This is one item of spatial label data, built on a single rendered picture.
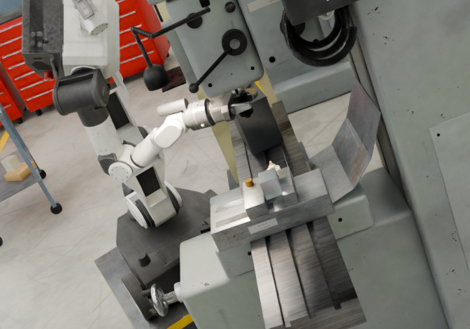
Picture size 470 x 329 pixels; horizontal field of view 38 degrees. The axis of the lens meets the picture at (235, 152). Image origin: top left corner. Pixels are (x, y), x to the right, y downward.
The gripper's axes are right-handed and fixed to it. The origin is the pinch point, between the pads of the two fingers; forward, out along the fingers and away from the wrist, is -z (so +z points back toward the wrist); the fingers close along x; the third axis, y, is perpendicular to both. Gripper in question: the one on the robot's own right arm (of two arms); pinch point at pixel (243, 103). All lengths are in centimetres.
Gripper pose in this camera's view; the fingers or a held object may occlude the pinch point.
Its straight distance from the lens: 207.8
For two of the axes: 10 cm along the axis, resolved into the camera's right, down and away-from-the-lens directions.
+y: 3.6, 8.2, 4.4
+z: -9.2, 2.3, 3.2
